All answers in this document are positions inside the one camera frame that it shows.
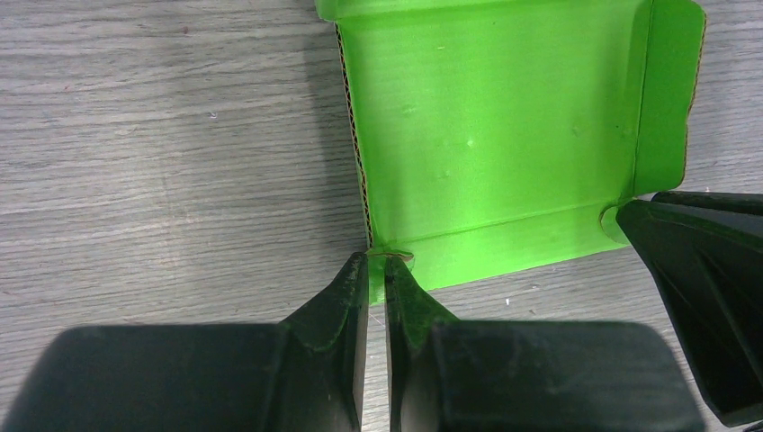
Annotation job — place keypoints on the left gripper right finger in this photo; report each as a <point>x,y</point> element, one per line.
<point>451,374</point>

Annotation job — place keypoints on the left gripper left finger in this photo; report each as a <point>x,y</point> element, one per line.
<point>304,373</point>

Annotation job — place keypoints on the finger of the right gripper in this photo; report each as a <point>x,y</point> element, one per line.
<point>704,252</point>

